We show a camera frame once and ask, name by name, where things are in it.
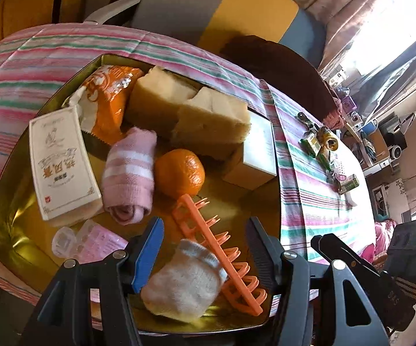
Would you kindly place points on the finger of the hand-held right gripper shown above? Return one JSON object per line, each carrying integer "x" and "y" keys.
{"x": 332, "y": 247}

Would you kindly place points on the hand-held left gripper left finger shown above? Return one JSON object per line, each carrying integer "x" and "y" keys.
{"x": 146, "y": 256}

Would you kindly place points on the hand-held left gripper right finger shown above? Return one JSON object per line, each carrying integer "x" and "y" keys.
{"x": 262, "y": 256}

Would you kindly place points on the white sock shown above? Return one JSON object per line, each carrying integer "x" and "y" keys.
{"x": 182, "y": 281}

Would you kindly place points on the orange plastic comb rack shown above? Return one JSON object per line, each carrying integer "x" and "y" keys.
{"x": 209, "y": 239}

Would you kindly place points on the pink translucent bottle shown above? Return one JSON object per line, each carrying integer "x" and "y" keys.
{"x": 92, "y": 238}

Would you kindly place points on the gold metal tin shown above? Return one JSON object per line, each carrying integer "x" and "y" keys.
{"x": 215, "y": 191}

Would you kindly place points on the pink striped sock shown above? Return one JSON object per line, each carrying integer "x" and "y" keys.
{"x": 128, "y": 173}

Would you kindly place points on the orange mandarin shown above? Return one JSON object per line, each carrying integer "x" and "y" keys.
{"x": 179, "y": 173}

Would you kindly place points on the cream cardboard box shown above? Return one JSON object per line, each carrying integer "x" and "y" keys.
{"x": 63, "y": 165}
{"x": 258, "y": 147}

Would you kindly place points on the yellow sponge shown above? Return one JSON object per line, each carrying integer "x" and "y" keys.
{"x": 211, "y": 119}
{"x": 154, "y": 97}

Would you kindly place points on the pink blanket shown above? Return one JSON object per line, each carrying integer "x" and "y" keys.
{"x": 381, "y": 230}

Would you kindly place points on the striped tablecloth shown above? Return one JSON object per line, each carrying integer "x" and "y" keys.
{"x": 301, "y": 194}

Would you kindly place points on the small green carton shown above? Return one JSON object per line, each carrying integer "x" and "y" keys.
{"x": 350, "y": 183}

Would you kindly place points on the small printed packet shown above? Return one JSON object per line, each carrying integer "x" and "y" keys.
{"x": 337, "y": 167}

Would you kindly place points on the small green packet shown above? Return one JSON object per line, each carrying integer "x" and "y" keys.
{"x": 326, "y": 159}
{"x": 310, "y": 144}

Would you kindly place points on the cluttered wooden desk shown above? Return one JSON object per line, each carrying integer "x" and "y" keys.
{"x": 359, "y": 151}

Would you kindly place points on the white round speaker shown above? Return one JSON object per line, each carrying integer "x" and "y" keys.
{"x": 396, "y": 152}

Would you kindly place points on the brown cardboard box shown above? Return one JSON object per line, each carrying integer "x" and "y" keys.
{"x": 378, "y": 144}

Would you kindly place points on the blue cup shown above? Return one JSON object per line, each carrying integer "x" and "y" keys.
{"x": 369, "y": 128}

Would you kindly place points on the black clip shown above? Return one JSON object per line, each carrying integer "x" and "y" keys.
{"x": 304, "y": 119}

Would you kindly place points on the black box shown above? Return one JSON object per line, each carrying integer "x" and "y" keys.
{"x": 392, "y": 129}

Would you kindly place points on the red knitted cloth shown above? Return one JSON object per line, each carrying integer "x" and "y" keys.
{"x": 332, "y": 115}

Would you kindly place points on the purple box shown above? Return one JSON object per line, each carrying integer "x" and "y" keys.
{"x": 348, "y": 102}

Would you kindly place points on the orange snack packet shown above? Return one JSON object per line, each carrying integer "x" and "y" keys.
{"x": 107, "y": 93}

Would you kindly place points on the dark brown cushion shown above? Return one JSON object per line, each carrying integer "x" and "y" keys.
{"x": 283, "y": 65}

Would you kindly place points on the bright window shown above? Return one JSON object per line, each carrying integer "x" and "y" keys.
{"x": 392, "y": 32}

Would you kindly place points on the pink curtain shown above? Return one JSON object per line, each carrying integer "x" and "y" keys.
{"x": 337, "y": 7}

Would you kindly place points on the grey yellow blue upholstered panel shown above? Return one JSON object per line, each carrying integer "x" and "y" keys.
{"x": 244, "y": 7}

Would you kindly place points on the white chair armrest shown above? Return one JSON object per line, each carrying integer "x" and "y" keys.
{"x": 114, "y": 7}

